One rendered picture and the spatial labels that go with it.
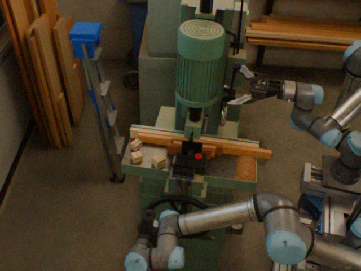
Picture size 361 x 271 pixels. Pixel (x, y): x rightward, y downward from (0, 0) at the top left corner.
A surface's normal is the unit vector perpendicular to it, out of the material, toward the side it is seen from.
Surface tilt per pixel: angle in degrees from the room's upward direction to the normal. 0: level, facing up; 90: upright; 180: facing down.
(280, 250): 87
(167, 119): 0
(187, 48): 90
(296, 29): 0
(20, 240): 0
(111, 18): 90
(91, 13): 90
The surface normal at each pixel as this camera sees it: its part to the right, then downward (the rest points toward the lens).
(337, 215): 0.04, -0.73
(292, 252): -0.16, 0.62
